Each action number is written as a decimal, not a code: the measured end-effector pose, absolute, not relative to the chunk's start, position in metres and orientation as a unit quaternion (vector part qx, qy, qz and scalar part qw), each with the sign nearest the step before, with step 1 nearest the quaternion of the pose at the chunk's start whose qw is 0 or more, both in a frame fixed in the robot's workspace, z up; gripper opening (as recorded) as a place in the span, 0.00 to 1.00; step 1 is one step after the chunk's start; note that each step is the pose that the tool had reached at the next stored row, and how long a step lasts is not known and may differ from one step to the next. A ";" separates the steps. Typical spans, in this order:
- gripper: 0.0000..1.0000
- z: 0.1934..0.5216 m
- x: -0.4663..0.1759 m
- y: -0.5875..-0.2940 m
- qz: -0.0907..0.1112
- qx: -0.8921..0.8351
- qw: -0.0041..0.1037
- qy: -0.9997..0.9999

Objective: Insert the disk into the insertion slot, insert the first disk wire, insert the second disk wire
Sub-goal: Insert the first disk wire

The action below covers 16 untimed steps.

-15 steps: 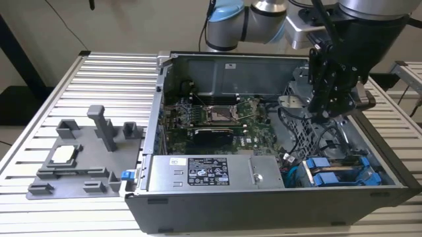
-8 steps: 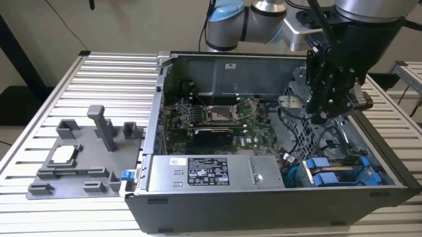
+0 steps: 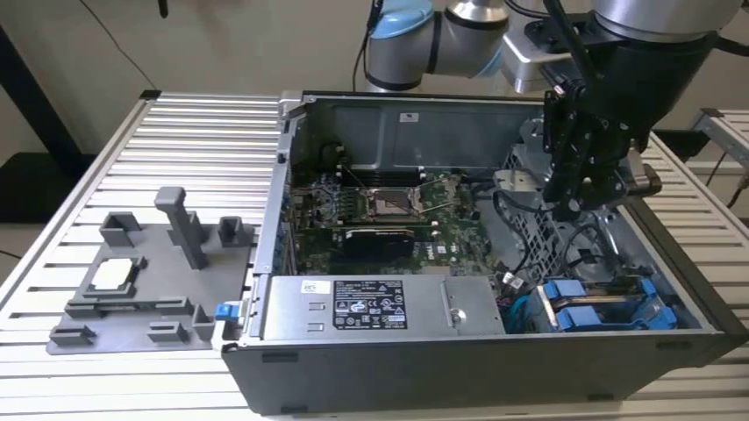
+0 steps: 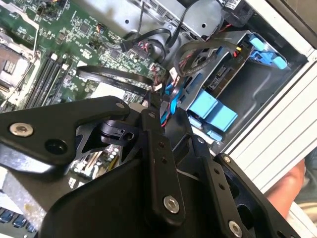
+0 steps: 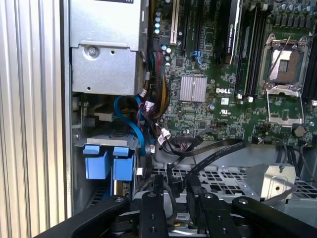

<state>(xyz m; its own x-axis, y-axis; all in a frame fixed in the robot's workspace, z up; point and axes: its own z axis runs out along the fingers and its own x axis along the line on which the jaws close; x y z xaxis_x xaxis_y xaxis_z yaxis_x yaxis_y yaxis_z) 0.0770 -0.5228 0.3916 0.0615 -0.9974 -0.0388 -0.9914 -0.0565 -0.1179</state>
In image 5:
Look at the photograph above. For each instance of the silver metal bracket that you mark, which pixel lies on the silver metal bracket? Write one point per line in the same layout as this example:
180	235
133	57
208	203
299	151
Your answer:
270	178

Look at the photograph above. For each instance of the CPU socket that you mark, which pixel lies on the CPU socket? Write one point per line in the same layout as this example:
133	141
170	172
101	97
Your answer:
284	62

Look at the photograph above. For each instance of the RAM slot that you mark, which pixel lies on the RAM slot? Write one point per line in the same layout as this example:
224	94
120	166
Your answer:
312	74
244	64
255	64

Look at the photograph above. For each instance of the hard disk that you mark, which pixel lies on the hard disk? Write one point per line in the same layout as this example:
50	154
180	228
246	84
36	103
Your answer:
123	168

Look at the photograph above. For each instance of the black graphics card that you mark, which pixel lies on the black graphics card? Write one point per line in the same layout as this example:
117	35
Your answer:
231	29

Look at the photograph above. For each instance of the perforated metal disk bay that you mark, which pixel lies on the perforated metal disk bay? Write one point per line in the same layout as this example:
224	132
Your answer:
230	163

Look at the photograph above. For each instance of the silver power supply unit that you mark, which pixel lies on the silver power supply unit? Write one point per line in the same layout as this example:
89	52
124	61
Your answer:
106	64

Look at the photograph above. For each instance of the black open PC case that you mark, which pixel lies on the black open PC case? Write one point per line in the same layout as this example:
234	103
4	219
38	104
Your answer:
66	99

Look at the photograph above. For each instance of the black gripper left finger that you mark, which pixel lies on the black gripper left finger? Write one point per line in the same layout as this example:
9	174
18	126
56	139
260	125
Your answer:
152	218

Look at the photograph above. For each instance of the black expansion slot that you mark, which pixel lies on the black expansion slot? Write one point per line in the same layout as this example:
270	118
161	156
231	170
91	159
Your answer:
199	24
185	29

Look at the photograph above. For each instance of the metal socket cover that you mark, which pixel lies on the metal socket cover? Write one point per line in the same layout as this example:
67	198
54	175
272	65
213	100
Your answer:
289	121

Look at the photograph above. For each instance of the blue disk carrier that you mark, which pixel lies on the blue disk carrier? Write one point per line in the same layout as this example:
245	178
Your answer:
96	168

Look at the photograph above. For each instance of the white expansion slot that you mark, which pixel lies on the white expansion slot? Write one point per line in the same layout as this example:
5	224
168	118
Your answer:
174	22

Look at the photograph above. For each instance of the silver chipset heatsink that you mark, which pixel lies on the silver chipset heatsink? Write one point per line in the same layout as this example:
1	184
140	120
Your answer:
193	88

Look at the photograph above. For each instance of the blue board connector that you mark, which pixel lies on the blue board connector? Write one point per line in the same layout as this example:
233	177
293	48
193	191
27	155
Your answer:
197	57

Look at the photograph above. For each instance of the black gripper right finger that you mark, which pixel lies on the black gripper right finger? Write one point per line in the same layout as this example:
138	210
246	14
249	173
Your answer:
213	215

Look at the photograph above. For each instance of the green Dell motherboard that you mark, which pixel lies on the green Dell motherboard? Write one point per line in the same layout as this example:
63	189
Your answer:
223	119

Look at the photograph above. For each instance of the round coin battery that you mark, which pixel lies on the round coin battery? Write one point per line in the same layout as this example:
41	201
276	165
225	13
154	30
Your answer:
299	130

